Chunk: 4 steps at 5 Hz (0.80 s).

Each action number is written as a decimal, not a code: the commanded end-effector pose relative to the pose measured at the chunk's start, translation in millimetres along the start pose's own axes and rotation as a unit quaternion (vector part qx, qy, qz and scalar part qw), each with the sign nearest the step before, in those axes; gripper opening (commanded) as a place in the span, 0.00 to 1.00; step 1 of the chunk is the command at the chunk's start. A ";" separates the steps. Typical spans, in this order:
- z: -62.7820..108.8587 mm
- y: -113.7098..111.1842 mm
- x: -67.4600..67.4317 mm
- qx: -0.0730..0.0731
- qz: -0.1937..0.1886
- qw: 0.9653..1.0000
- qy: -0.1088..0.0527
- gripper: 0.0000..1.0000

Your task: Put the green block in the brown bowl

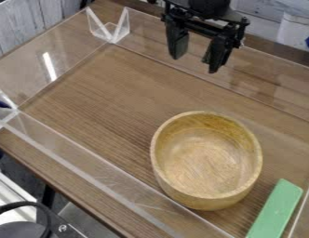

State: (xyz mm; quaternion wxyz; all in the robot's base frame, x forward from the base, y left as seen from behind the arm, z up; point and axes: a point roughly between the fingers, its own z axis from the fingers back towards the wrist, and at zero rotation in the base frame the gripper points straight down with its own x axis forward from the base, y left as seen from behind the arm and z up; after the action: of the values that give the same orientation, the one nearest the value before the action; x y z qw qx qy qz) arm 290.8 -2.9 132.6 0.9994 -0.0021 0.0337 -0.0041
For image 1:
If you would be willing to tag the clear acrylic tray walls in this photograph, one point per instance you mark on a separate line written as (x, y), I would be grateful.
(90, 88)

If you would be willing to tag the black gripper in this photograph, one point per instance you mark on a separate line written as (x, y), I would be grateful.
(211, 18)

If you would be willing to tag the brown wooden bowl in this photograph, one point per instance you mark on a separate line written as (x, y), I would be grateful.
(208, 159)

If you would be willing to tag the white cylindrical container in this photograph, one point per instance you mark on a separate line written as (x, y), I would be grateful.
(293, 33)

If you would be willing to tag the black table leg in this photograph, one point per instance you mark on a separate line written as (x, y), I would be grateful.
(49, 197)

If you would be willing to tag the grey metal base plate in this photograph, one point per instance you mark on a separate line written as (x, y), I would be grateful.
(82, 224)

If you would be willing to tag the green rectangular block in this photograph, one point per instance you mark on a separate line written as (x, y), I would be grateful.
(277, 211)

